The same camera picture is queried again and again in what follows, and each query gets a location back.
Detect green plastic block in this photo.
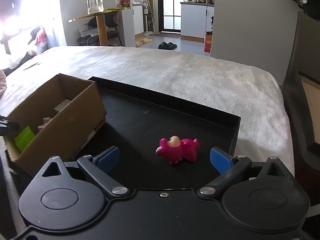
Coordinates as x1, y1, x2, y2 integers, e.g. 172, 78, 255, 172
14, 126, 35, 152

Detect magenta toy figure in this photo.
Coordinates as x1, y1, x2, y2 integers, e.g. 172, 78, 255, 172
156, 135, 200, 164

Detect brown cardboard box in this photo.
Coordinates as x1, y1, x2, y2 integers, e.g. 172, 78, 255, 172
4, 74, 106, 177

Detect white fuzzy blanket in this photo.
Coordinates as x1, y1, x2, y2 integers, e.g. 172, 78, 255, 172
1, 46, 309, 239

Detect beige toy block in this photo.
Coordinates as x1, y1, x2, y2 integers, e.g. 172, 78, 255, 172
54, 99, 71, 112

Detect black shallow tray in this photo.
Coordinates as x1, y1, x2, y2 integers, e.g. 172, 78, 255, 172
80, 77, 240, 190

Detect orange cardboard box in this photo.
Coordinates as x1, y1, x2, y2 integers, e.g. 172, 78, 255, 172
204, 31, 213, 53

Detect yellow slippers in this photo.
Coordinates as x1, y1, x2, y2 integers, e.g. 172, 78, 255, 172
135, 37, 153, 47

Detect dark folding chair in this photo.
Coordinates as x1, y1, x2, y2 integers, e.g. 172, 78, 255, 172
282, 12, 319, 205

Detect round gold-edged side table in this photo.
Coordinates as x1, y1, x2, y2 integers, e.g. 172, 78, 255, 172
68, 8, 129, 46

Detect black slippers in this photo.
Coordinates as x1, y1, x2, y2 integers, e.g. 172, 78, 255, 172
158, 42, 177, 50

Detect white kitchen cabinet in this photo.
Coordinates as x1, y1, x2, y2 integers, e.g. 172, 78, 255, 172
181, 2, 215, 43

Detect clear glass jar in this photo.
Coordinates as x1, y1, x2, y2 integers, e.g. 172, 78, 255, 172
86, 0, 104, 14

